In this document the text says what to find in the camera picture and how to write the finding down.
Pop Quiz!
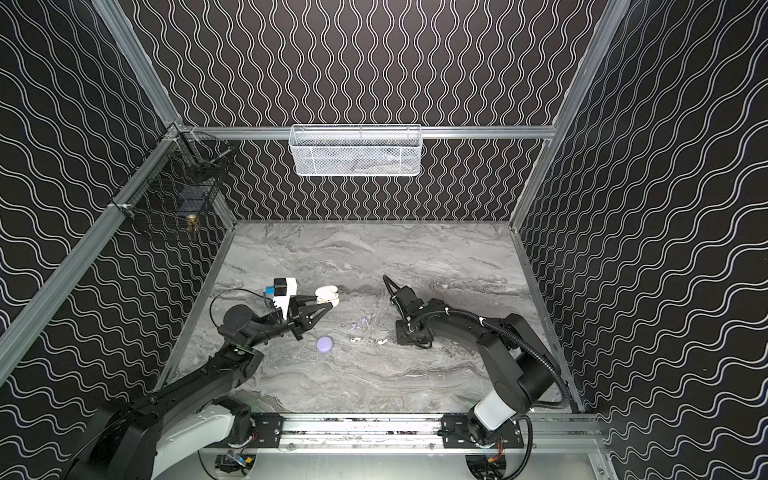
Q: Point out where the small brass object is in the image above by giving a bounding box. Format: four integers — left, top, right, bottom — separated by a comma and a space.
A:
186, 215, 199, 233

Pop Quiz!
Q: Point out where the white wire mesh basket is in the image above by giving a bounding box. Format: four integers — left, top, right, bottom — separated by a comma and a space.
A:
288, 124, 424, 177

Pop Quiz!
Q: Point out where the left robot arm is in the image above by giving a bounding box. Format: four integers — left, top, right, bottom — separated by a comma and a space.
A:
62, 295, 335, 479

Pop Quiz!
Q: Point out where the black wire basket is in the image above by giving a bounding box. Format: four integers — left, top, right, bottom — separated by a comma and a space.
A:
117, 131, 234, 244

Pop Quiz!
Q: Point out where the cream earbud charging case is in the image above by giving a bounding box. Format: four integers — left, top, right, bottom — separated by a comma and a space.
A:
315, 285, 340, 306

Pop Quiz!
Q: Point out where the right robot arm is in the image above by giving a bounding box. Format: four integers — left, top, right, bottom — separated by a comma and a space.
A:
385, 280, 572, 437

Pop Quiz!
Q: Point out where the purple round charging case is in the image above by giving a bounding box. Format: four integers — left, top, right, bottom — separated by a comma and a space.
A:
316, 336, 334, 353

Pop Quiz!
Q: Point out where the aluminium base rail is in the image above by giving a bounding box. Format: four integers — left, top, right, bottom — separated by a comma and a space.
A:
119, 411, 607, 455

